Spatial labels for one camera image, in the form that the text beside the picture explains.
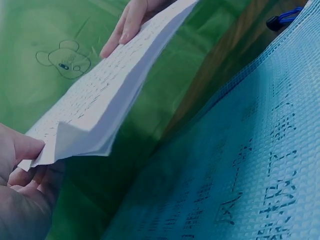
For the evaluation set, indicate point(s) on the person's left hand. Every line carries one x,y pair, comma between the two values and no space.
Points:
17,212

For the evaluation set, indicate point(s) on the person's right fingers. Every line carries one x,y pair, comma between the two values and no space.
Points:
122,33

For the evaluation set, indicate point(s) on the blue mesh zip pouch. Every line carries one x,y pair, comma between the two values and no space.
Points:
250,155

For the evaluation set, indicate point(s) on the person's right hand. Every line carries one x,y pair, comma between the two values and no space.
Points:
135,17

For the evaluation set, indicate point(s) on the stack of white printed papers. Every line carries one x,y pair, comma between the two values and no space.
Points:
100,100

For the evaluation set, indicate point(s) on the green translucent folder bear print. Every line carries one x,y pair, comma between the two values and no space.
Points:
30,82

